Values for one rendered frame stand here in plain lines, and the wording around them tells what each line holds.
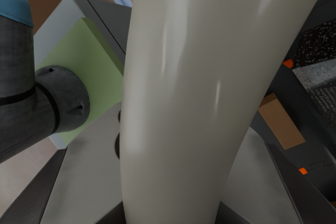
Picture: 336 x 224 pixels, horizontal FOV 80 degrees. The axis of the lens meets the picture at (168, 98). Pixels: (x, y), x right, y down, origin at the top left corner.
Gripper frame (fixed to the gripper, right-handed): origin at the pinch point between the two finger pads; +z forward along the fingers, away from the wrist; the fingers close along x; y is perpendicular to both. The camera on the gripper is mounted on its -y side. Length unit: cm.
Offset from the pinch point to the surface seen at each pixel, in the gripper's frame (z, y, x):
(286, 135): 76, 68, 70
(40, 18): 160, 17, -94
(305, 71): 45, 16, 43
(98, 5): 56, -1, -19
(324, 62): 40, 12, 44
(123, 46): 49, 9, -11
